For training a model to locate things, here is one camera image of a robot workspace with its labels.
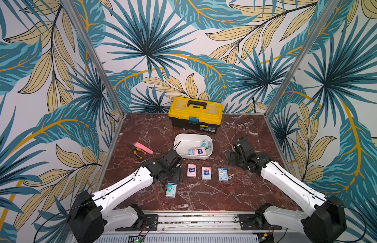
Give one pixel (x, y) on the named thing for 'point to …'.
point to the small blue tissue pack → (191, 152)
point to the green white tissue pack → (205, 143)
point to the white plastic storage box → (194, 146)
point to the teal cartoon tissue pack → (171, 190)
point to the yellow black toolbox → (196, 115)
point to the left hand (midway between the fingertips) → (175, 177)
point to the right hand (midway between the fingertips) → (233, 158)
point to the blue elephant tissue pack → (223, 173)
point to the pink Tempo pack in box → (200, 151)
